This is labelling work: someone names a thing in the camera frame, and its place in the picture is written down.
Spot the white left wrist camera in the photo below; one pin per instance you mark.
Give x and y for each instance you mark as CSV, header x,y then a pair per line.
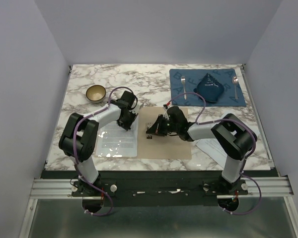
x,y
137,109

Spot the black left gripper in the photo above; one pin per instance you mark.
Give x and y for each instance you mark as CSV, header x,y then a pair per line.
x,y
126,126

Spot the black mounting base rail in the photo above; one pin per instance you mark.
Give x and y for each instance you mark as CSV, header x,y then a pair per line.
x,y
158,188

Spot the beige ceramic bowl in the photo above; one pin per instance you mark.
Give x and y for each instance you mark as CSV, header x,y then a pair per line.
x,y
96,93

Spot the aluminium frame rail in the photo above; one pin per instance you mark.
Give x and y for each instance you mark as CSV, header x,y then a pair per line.
x,y
61,188

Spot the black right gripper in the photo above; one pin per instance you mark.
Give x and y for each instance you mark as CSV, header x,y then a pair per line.
x,y
155,129

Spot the silver fork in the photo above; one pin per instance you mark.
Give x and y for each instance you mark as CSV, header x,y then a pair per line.
x,y
183,81

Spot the dark blue ceramic dish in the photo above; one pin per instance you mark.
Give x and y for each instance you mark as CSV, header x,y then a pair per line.
x,y
209,88

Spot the chrome folder clip mechanism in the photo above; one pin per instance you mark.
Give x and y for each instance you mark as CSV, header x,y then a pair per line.
x,y
148,125

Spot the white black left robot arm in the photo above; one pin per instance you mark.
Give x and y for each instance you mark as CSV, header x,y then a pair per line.
x,y
79,136

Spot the beige paper folder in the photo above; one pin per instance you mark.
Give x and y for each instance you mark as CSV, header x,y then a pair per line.
x,y
168,147

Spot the printed white paper sheet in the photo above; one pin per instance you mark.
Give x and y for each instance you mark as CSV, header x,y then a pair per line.
x,y
115,142

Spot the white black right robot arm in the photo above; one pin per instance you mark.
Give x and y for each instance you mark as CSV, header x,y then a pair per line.
x,y
236,138

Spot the silver spoon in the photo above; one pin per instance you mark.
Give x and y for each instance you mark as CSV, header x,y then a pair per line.
x,y
235,83

